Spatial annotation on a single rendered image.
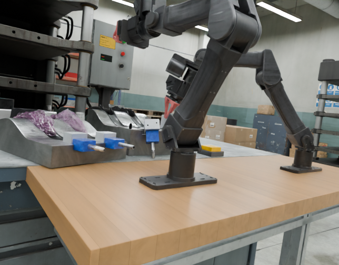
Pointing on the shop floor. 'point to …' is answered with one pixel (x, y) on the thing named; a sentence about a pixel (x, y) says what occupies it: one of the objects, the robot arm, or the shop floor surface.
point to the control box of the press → (108, 63)
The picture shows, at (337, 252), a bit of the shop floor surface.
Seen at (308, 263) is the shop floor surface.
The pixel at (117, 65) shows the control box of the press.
